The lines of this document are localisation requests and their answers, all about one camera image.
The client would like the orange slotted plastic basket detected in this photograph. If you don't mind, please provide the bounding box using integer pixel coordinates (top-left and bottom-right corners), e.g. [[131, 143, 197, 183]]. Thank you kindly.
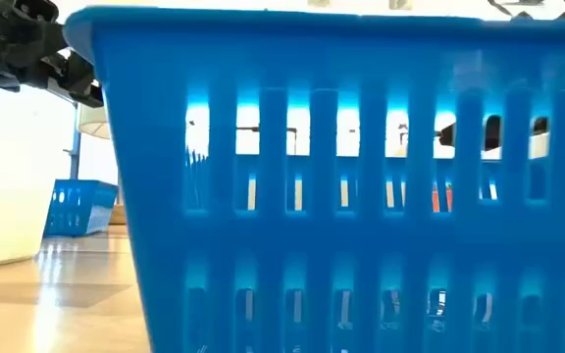
[[432, 180, 454, 213]]

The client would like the white plastic storage basket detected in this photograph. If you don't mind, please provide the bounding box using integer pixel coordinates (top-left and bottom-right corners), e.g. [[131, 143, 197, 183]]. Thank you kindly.
[[0, 127, 71, 272]]

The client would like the white shade table lamp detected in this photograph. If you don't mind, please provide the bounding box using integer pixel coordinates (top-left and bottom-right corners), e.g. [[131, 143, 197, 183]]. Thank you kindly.
[[77, 101, 128, 226]]

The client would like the large blue slotted plastic basket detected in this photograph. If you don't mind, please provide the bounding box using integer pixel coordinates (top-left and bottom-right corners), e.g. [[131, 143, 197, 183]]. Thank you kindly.
[[63, 5, 565, 353]]

